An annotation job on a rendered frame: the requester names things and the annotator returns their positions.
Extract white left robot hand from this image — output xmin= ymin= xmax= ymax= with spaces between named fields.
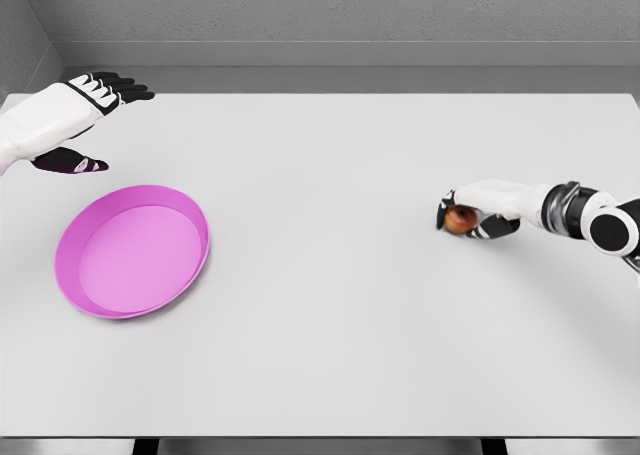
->
xmin=9 ymin=71 xmax=156 ymax=175

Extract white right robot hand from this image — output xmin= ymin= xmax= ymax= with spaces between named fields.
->
xmin=435 ymin=178 xmax=525 ymax=240

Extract red apple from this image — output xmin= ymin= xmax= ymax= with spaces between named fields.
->
xmin=444 ymin=205 xmax=480 ymax=236

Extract pink round plate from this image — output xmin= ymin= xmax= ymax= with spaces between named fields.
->
xmin=54 ymin=185 xmax=211 ymax=322

